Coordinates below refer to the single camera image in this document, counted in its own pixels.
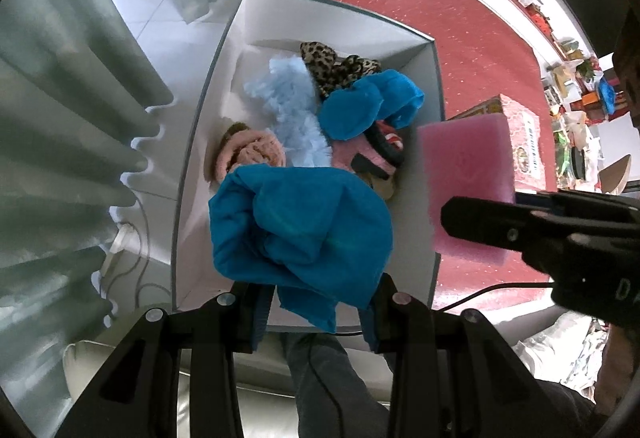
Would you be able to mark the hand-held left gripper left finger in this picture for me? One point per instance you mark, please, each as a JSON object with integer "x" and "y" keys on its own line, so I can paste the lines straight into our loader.
{"x": 261, "y": 318}

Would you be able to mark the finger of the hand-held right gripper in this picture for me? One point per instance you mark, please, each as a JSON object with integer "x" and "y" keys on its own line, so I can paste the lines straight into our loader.
{"x": 480, "y": 218}
{"x": 575, "y": 203}

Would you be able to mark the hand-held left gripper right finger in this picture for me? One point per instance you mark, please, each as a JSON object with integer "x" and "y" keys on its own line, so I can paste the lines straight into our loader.
{"x": 371, "y": 330}

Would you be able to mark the pink sponge block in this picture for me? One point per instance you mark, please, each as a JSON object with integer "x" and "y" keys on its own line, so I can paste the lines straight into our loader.
{"x": 465, "y": 167}

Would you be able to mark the beige cloth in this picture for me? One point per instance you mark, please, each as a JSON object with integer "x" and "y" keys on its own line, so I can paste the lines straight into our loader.
{"x": 382, "y": 188}

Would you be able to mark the red striped knit cloth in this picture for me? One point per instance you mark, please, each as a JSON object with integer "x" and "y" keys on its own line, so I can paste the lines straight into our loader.
{"x": 390, "y": 135}

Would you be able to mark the pink knit hat black band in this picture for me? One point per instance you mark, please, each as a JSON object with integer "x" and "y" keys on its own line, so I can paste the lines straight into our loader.
{"x": 350, "y": 155}

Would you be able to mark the light blue fluffy cloth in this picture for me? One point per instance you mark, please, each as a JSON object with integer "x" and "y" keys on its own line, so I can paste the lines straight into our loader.
{"x": 290, "y": 107}

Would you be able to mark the leopard print scarf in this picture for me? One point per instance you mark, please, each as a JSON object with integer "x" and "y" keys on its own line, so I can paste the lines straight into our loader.
{"x": 325, "y": 62}

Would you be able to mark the white cardboard box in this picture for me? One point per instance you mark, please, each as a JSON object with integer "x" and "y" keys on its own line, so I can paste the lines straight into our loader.
{"x": 260, "y": 17}

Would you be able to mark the person's right forearm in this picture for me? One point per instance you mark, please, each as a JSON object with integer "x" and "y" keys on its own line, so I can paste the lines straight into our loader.
{"x": 615, "y": 368}

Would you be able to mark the person's legs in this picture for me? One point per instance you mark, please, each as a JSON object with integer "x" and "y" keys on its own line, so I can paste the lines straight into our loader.
{"x": 330, "y": 388}

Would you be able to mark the yellow sponge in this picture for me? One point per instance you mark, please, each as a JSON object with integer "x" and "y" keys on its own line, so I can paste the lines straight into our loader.
{"x": 520, "y": 132}

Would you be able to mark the white plastic bag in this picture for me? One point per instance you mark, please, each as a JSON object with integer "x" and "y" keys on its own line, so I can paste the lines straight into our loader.
{"x": 560, "y": 353}

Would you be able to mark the blue plastic bag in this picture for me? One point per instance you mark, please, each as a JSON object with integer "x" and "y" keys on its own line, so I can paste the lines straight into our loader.
{"x": 609, "y": 95}

